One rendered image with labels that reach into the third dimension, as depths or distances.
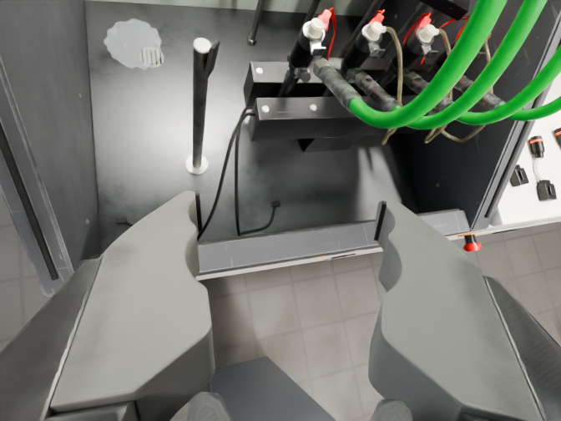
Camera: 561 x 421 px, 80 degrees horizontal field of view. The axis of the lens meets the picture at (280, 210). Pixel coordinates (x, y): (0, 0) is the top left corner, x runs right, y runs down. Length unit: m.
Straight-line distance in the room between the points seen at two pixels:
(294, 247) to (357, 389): 1.21
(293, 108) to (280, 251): 0.22
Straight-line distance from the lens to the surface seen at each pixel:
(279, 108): 0.54
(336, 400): 1.63
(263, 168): 0.66
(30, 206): 0.44
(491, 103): 0.55
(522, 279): 2.22
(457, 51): 0.24
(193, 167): 0.64
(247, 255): 0.50
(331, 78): 0.39
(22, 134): 0.41
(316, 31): 0.45
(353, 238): 0.55
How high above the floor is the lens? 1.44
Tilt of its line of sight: 71 degrees down
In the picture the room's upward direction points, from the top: 50 degrees clockwise
